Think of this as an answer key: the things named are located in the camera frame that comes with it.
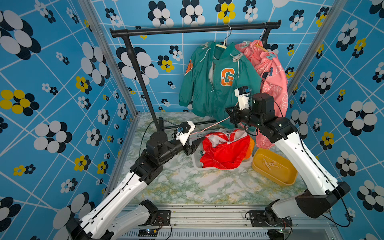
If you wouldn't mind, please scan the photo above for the red white rainbow jacket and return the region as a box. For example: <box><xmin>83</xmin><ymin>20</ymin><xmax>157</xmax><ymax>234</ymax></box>
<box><xmin>200</xmin><ymin>130</ymin><xmax>256</xmax><ymax>170</ymax></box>

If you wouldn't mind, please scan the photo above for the green letter jacket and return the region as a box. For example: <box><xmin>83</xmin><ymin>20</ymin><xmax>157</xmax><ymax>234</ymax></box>
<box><xmin>179</xmin><ymin>42</ymin><xmax>262</xmax><ymax>128</ymax></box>

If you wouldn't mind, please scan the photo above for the pink printed jacket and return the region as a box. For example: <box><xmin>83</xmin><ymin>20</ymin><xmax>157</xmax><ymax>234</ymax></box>
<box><xmin>235</xmin><ymin>39</ymin><xmax>289</xmax><ymax>150</ymax></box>

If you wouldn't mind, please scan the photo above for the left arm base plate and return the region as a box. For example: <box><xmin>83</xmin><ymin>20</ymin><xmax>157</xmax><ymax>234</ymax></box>
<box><xmin>140</xmin><ymin>209</ymin><xmax>172</xmax><ymax>227</ymax></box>

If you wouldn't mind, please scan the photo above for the white plastic basket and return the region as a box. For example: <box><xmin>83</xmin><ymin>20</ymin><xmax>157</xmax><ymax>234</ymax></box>
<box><xmin>190</xmin><ymin>129</ymin><xmax>253</xmax><ymax>171</ymax></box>

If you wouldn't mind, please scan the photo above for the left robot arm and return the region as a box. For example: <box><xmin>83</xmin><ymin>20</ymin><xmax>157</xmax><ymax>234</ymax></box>
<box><xmin>66</xmin><ymin>132</ymin><xmax>204</xmax><ymax>240</ymax></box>

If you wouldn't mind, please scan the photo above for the wooden hanger of pink jacket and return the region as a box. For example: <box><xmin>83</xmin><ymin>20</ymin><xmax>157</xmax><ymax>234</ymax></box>
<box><xmin>255</xmin><ymin>23</ymin><xmax>270</xmax><ymax>52</ymax></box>

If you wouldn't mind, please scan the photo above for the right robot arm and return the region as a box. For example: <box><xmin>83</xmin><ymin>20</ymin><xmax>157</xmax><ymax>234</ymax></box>
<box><xmin>226</xmin><ymin>92</ymin><xmax>351</xmax><ymax>226</ymax></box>

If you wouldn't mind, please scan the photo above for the wooden hanger of green jacket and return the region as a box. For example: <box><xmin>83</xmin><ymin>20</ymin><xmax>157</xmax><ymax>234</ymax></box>
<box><xmin>216</xmin><ymin>24</ymin><xmax>232</xmax><ymax>49</ymax></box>

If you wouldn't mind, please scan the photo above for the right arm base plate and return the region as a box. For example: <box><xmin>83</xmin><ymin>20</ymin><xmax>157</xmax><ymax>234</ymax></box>
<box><xmin>245</xmin><ymin>211</ymin><xmax>293</xmax><ymax>228</ymax></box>

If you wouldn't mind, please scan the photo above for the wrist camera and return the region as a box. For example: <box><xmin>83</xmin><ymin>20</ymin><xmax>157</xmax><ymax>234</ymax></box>
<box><xmin>175</xmin><ymin>121</ymin><xmax>196</xmax><ymax>146</ymax></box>
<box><xmin>234</xmin><ymin>86</ymin><xmax>250</xmax><ymax>111</ymax></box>

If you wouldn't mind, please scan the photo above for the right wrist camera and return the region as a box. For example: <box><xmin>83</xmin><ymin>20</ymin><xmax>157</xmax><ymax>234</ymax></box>
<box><xmin>234</xmin><ymin>86</ymin><xmax>250</xmax><ymax>111</ymax></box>

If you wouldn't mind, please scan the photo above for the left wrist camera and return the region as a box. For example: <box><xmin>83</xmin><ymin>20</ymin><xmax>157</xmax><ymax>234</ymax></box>
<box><xmin>175</xmin><ymin>121</ymin><xmax>196</xmax><ymax>146</ymax></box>

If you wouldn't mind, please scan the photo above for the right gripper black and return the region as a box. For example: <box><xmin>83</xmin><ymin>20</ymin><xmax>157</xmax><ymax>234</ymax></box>
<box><xmin>226</xmin><ymin>105</ymin><xmax>264</xmax><ymax>132</ymax></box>

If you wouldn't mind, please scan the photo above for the beige clothespin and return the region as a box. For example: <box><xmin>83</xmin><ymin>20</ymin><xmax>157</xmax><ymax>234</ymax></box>
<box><xmin>263</xmin><ymin>159</ymin><xmax>280</xmax><ymax>170</ymax></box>

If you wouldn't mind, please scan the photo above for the yellow plastic tub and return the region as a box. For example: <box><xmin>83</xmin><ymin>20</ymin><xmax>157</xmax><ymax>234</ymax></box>
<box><xmin>252</xmin><ymin>149</ymin><xmax>298</xmax><ymax>187</ymax></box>

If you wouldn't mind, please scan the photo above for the white clothespin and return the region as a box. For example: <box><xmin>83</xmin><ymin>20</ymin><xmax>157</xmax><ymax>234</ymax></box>
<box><xmin>233</xmin><ymin>53</ymin><xmax>244</xmax><ymax>63</ymax></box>

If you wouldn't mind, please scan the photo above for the black clothes rack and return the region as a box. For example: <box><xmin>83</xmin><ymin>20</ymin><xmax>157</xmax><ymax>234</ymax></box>
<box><xmin>110</xmin><ymin>20</ymin><xmax>282</xmax><ymax>131</ymax></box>

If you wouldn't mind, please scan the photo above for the green circuit board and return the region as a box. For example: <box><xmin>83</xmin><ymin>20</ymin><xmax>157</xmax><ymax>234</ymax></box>
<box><xmin>138</xmin><ymin>229</ymin><xmax>158</xmax><ymax>238</ymax></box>

